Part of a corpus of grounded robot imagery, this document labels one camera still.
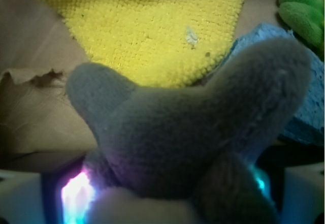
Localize blue sponge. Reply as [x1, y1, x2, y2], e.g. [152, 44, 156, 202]
[209, 22, 324, 147]

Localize green fuzzy plush toy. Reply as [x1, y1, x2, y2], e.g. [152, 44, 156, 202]
[278, 0, 324, 61]

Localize brown paper bag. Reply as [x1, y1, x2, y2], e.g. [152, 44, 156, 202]
[0, 0, 325, 173]

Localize yellow microfiber cloth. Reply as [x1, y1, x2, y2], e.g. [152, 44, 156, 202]
[39, 0, 244, 87]

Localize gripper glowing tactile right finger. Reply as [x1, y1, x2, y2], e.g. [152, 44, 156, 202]
[250, 163, 325, 224]

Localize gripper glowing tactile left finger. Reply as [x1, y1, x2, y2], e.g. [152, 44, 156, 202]
[0, 157, 102, 224]

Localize gray plush mouse toy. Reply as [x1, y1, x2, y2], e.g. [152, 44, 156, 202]
[66, 38, 311, 223]

